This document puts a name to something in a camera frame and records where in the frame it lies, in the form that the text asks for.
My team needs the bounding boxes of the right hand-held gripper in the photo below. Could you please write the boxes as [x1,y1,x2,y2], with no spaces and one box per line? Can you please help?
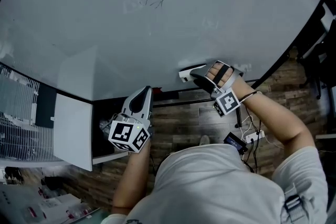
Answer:
[190,60,245,119]

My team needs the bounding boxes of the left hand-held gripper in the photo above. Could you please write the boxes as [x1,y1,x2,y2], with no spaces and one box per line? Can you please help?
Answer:
[108,86,154,153]

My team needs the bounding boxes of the white eraser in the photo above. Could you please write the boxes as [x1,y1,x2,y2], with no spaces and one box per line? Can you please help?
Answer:
[178,63,208,84]

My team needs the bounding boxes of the large whiteboard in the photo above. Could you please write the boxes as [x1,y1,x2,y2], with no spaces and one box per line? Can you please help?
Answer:
[0,0,336,102]

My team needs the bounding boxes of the person's left forearm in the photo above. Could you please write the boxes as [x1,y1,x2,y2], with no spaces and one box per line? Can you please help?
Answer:
[111,138,152,216]

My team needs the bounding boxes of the person's right forearm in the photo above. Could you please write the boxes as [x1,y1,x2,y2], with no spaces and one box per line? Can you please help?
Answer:
[232,77,317,152]

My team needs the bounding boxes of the person's right hand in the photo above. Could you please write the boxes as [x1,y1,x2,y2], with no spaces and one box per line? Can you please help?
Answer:
[205,63,234,87]

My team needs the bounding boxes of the black pole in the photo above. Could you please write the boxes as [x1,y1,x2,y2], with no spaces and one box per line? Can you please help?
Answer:
[234,105,243,129]

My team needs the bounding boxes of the white cabinet panel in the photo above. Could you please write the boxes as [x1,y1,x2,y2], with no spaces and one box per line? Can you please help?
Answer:
[53,92,94,172]

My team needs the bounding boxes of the black electronic box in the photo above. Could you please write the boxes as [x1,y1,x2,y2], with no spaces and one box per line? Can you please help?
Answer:
[223,131,249,153]

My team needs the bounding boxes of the white power strip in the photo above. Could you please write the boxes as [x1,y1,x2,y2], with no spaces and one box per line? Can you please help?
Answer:
[242,130,266,144]

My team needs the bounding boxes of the person's light grey shirt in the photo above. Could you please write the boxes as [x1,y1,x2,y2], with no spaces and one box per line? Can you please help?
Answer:
[100,142,329,224]

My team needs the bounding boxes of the black office chair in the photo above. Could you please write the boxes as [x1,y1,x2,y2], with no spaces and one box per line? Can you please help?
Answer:
[296,2,336,101]

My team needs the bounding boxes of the white window blinds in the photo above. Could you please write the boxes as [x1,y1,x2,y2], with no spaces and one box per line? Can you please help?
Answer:
[0,62,57,166]

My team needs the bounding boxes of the white cable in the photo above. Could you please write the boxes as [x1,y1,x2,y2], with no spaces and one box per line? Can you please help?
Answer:
[240,90,264,137]

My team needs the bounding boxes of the grey strap buckle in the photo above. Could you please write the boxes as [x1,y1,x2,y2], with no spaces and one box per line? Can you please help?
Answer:
[284,190,306,219]

